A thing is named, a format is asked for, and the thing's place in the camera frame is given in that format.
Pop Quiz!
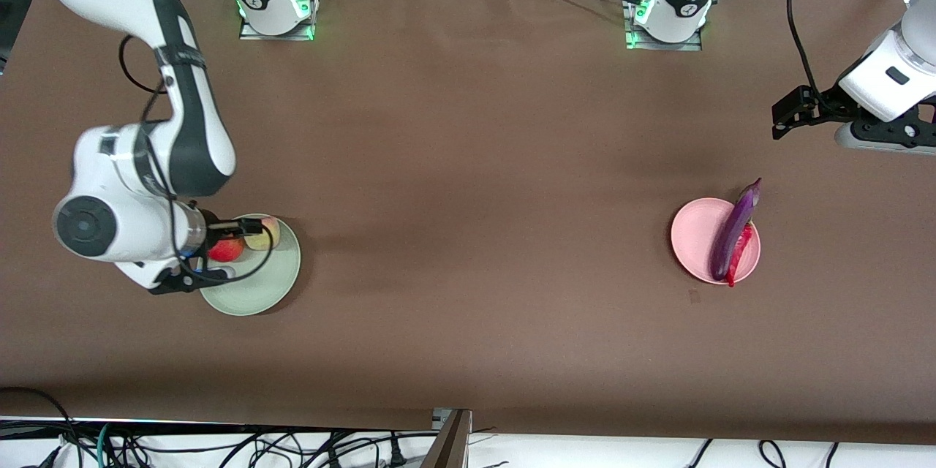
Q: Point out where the pale green plate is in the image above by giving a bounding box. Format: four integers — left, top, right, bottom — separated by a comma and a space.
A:
197, 214, 301, 317

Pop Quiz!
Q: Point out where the brown table cover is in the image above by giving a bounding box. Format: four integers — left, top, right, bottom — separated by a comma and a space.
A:
0, 0, 936, 445

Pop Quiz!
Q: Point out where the purple eggplant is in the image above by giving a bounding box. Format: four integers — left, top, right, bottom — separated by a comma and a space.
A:
709, 177, 763, 282

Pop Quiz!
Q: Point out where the yellow pink peach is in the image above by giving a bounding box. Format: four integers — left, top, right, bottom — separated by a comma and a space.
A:
244, 216, 281, 252

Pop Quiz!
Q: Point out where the red chili pepper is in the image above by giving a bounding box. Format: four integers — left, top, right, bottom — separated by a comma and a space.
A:
726, 225, 755, 288

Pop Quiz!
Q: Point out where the pink plate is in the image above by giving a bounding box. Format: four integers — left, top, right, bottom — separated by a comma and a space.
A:
671, 197, 761, 285

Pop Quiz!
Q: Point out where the red apple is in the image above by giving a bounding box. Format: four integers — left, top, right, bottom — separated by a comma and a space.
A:
208, 234, 246, 264

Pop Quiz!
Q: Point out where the aluminium frame post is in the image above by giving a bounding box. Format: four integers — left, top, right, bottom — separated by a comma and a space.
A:
424, 408, 473, 468

